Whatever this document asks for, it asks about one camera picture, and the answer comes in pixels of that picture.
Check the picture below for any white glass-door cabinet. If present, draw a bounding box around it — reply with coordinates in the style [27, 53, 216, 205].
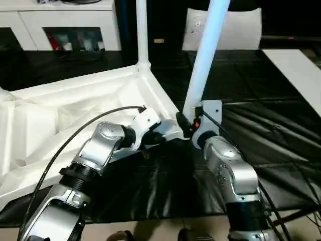
[0, 0, 120, 52]

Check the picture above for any flat white board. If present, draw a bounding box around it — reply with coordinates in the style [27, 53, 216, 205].
[260, 49, 321, 116]

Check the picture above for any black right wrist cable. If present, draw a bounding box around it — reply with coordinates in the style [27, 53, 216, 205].
[200, 107, 294, 241]

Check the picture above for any dark left robot foot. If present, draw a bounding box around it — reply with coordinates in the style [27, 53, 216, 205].
[108, 230, 135, 241]

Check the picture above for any dark robot foot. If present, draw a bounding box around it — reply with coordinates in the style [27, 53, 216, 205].
[177, 227, 221, 241]
[108, 230, 135, 241]

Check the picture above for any dark right robot foot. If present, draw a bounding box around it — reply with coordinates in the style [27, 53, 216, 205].
[177, 227, 221, 241]

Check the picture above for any white plastic table top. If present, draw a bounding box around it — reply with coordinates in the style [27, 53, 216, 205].
[0, 62, 191, 209]

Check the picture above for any dark grey cap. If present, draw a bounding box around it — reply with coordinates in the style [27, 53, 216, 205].
[62, 0, 111, 5]

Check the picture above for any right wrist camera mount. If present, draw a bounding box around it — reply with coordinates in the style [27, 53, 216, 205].
[192, 100, 223, 149]

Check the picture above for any white panel with screw holes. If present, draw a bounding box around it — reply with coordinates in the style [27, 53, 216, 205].
[182, 7, 263, 51]

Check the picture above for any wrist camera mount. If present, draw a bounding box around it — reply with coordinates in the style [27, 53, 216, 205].
[130, 107, 162, 153]
[192, 100, 223, 149]

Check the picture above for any black bar with red light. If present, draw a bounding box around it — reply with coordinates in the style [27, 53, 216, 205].
[260, 36, 321, 41]

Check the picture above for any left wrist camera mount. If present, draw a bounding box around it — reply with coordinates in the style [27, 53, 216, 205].
[130, 107, 162, 153]

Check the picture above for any black rod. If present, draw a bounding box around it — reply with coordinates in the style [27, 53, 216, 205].
[273, 208, 321, 225]

